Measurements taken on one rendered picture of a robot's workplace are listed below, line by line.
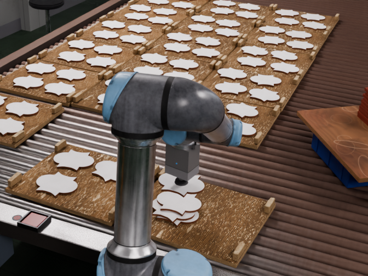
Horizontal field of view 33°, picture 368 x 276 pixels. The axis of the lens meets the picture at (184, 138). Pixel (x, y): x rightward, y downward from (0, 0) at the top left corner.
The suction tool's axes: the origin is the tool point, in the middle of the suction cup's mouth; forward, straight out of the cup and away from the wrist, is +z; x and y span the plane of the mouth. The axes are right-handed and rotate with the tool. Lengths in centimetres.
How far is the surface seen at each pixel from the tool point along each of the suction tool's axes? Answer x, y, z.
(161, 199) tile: 0.1, 7.3, 8.3
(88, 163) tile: -4.7, 42.6, 9.9
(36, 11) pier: -284, 359, 86
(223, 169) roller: -34.9, 4.1, 12.9
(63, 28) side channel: -103, 147, 9
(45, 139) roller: -12, 71, 13
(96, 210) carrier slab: 14.3, 22.6, 10.8
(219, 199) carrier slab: -14.4, -6.0, 10.7
